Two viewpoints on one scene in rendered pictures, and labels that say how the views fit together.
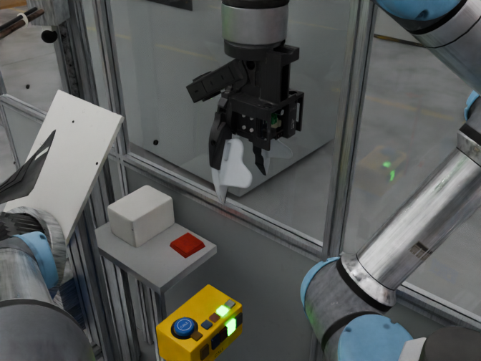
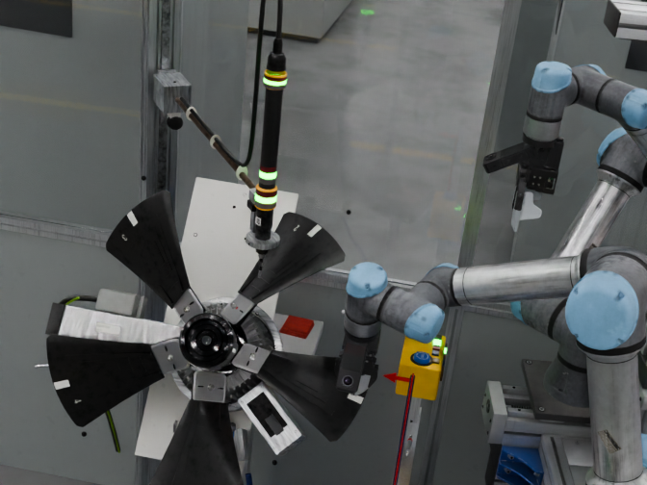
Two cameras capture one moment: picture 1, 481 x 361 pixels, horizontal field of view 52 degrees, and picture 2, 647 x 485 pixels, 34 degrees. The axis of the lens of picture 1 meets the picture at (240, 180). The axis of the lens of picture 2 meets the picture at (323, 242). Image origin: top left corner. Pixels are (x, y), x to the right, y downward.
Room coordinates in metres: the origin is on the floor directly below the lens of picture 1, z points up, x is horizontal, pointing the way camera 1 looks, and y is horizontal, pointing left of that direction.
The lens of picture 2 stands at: (-0.98, 1.46, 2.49)
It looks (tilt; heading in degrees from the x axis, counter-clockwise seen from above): 28 degrees down; 328
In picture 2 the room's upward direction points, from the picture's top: 6 degrees clockwise
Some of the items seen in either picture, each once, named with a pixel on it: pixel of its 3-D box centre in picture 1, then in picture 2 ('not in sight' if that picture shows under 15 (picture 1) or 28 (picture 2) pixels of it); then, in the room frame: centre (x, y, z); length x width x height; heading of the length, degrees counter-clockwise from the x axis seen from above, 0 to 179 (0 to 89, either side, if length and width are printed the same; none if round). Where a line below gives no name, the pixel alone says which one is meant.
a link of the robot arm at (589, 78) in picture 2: not in sight; (584, 87); (0.57, -0.12, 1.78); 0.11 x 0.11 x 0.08; 12
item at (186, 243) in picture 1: (187, 243); (297, 325); (1.17, 0.16, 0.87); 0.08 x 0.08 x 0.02; 44
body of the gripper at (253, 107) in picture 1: (258, 91); (537, 162); (0.56, -0.02, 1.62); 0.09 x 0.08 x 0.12; 51
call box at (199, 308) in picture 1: (201, 331); (421, 366); (0.70, 0.08, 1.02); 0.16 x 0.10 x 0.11; 141
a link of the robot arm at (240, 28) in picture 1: (256, 21); (541, 126); (0.57, -0.02, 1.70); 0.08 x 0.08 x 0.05
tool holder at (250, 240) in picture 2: not in sight; (262, 218); (0.71, 0.55, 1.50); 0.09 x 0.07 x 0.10; 176
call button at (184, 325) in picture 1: (184, 326); (422, 358); (0.67, 0.11, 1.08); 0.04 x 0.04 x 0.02
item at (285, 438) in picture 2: not in sight; (272, 419); (0.70, 0.49, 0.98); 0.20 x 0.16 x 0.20; 141
